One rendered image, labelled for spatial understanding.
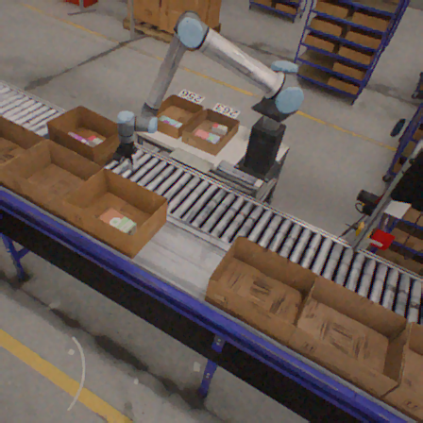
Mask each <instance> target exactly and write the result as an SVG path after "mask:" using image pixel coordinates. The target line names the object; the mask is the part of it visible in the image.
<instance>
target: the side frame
mask: <svg viewBox="0 0 423 423"><path fill-rule="evenodd" d="M0 209H1V210H3V211H4V212H7V213H9V214H10V215H12V216H14V217H15V218H17V219H19V220H20V221H22V222H24V223H26V224H27V225H29V226H31V227H32V228H34V229H35V230H37V231H39V232H41V233H44V234H46V235H47V236H49V237H51V238H53V239H54V240H56V241H58V242H59V243H61V244H63V245H65V246H67V247H69V248H70V249H71V250H73V251H74V252H75V253H77V254H78V255H80V256H82V257H84V258H85V259H87V260H89V261H90V262H93V263H94V264H96V265H98V266H100V267H101V268H103V269H105V270H108V271H110V272H111V273H112V274H114V275H115V276H116V277H118V278H120V279H122V280H124V281H125V282H127V283H129V284H131V285H132V286H134V287H136V288H137V289H139V290H141V291H142V292H144V293H146V294H148V295H149V296H152V297H153V298H155V299H156V300H157V301H159V302H160V303H162V304H163V305H165V306H168V307H170V308H172V309H173V310H175V311H177V312H179V313H181V314H183V315H184V316H186V317H188V318H189V319H191V320H193V321H194V322H195V323H196V324H198V325H199V326H201V327H203V328H204V329H206V330H209V331H210V332H212V333H214V334H215V335H217V336H219V337H221V338H222V339H224V340H226V341H227V342H229V343H231V344H232V345H233V346H235V347H237V348H239V349H240V350H242V351H243V352H245V353H248V354H250V355H252V356H253V357H255V358H257V359H258V360H260V361H262V362H263V363H265V364H268V365H269V366H271V367H273V368H274V369H276V370H277V371H278V372H279V373H281V374H283V375H284V376H286V377H288V378H289V379H291V380H293V381H295V382H297V383H299V384H300V385H302V386H304V387H305V388H307V389H309V390H310V391H312V392H314V393H316V394H317V395H319V396H320V397H322V398H324V399H325V400H327V401H329V402H331V403H332V404H334V405H336V406H337V407H339V408H341V409H342V410H344V411H346V412H348V413H349V414H351V415H353V416H355V417H356V418H357V419H359V420H361V421H363V423H408V422H406V421H405V420H403V419H401V418H399V417H398V416H396V415H393V414H392V413H390V412H388V411H386V410H385V409H383V408H382V407H380V406H378V405H377V404H375V403H373V402H371V401H370V400H368V399H366V398H364V397H362V396H360V395H358V394H357V393H355V392H353V391H351V390H350V389H348V388H346V387H345V386H344V385H343V384H342V383H340V382H338V381H336V380H334V379H332V378H331V377H329V376H328V375H326V374H325V373H323V372H321V371H319V370H318V369H316V368H314V367H311V366H309V365H307V364H305V363H303V362H301V361H300V360H299V359H297V358H295V357H293V356H291V355H290V354H288V353H286V352H284V351H283V350H281V349H279V348H277V347H275V346H273V345H272V344H271V343H269V342H267V341H265V340H264V339H262V338H261V337H259V336H258V335H256V334H254V333H252V332H251V331H249V330H246V329H245V328H243V327H241V326H239V325H238V324H236V323H234V322H232V321H231V320H230V319H228V318H226V317H225V316H223V315H222V314H220V313H218V312H216V311H214V310H213V309H211V308H209V307H207V306H206V305H202V304H200V303H198V302H197V301H195V300H193V299H192V298H191V297H189V296H186V295H185V294H183V293H181V292H180V291H179V290H177V289H175V288H173V287H172V286H170V285H168V284H166V283H165V282H163V281H161V280H159V279H157V278H156V277H154V276H153V275H151V274H149V273H147V272H146V271H144V270H143V269H141V268H140V267H136V266H134V265H133V264H131V263H129V262H127V261H125V260H123V259H121V258H120V257H118V256H117V255H115V254H113V253H112V252H110V251H108V250H107V249H106V248H104V247H102V246H100V245H98V244H96V243H94V242H93V241H91V240H89V239H87V238H86V237H84V236H82V235H80V234H79V233H77V232H75V231H72V230H70V229H69V228H67V227H65V226H64V225H62V224H61V223H59V222H57V221H55V220H54V219H52V218H50V217H48V216H47V215H45V214H43V213H41V212H40V211H37V210H35V209H34V208H32V207H30V206H28V205H26V203H24V202H22V201H20V200H19V199H17V198H15V197H13V196H12V195H9V194H7V193H6V192H4V191H2V190H0ZM354 398H355V399H354ZM344 405H345V406H344Z"/></svg>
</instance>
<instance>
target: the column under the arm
mask: <svg viewBox="0 0 423 423"><path fill-rule="evenodd" d="M263 118H264V116H262V117H261V118H260V119H259V120H258V121H257V122H256V123H255V124H254V125H253V126H252V128H251V131H250V135H249V139H248V143H247V147H246V151H245V155H244V156H243V157H242V158H240V159H239V160H238V161H237V163H236V164H235V165H234V166H233V168H235V169H238V170H240V171H242V172H244V173H246V174H249V175H251V176H252V177H254V178H258V179H260V180H262V181H264V182H265V183H268V181H269V180H270V179H271V177H272V176H273V175H274V174H275V173H276V171H277V170H278V169H279V167H280V165H281V164H282V162H280V161H277V160H276V156H277V155H278V152H279V147H280V144H281V141H282V138H283V135H284V132H285V128H286V125H285V124H283V123H281V122H279V128H278V129H277V130H268V129H267V128H265V127H263V125H262V123H263Z"/></svg>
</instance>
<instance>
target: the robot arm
mask: <svg viewBox="0 0 423 423"><path fill-rule="evenodd" d="M174 33H175V35H174V37H173V40H172V41H171V43H170V46H169V48H168V50H167V53H166V55H165V57H164V59H163V62H162V64H161V68H160V69H159V71H158V73H157V75H156V77H155V79H154V82H153V84H152V89H151V91H150V93H149V96H148V97H147V99H146V100H145V103H144V104H143V106H142V112H141V115H134V114H133V113H132V112H129V111H122V112H119V113H118V114H117V120H116V122H117V132H118V141H119V142H120V144H119V146H118V147H117V149H116V152H115V154H114V155H113V156H112V158H113V159H114V160H115V161H117V163H118V164H119V162H120V159H121V158H122V157H124V158H126V159H127V158H128V160H127V162H128V163H129V167H130V170H131V171H134V166H135V164H136V163H137V160H134V159H133V158H132V155H133V153H134V152H135V151H134V150H135V149H136V152H135V153H134V155H136V154H137V146H135V145H134V131H135V132H145V133H156V129H157V117H156V114H157V112H158V110H159V108H160V105H161V102H162V99H163V98H164V96H165V94H166V92H167V90H168V88H169V85H170V83H171V81H172V79H173V77H174V75H175V73H176V71H177V69H178V67H179V65H180V63H181V61H182V59H183V56H184V54H185V52H186V50H187V48H188V47H193V48H194V49H196V50H199V51H200V52H202V53H203V54H205V55H206V56H208V57H210V58H211V59H213V60H215V61H216V62H218V63H220V64H221V65H223V66H224V67H226V68H227V69H229V70H230V71H232V72H233V73H235V74H236V75H238V76H240V77H242V78H243V79H245V80H246V81H248V82H249V83H251V84H253V85H254V86H256V87H257V88H259V89H260V90H262V91H264V94H265V96H264V97H263V99H262V101H261V104H260V109H261V110H262V111H263V112H265V113H266V114H269V115H271V116H273V115H277V116H281V115H286V114H289V113H291V112H294V111H296V110H298V109H299V108H300V106H301V105H302V103H303V100H304V95H303V91H302V90H301V88H300V85H299V83H298V81H297V79H296V73H297V68H298V67H297V65H296V64H294V63H292V62H286V61H276V62H274V63H273V64H272V67H271V69H270V68H269V67H266V66H264V65H263V64H261V63H260V62H258V61H257V60H256V59H254V58H252V57H251V56H249V55H248V54H247V53H246V52H244V51H243V50H241V49H240V48H238V47H237V46H235V45H234V44H233V43H232V42H230V41H228V40H227V39H225V38H224V37H223V36H221V35H220V34H218V33H217V32H215V31H214V30H212V29H211V28H210V27H209V26H207V25H206V24H204V23H203V22H202V21H201V18H200V16H199V15H198V13H197V12H195V11H193V10H189V9H188V10H186V11H184V12H183V13H181V15H180V16H179V17H178V20H177V22H176V24H175V27H174ZM134 146H135V147H134ZM133 147H134V148H133Z"/></svg>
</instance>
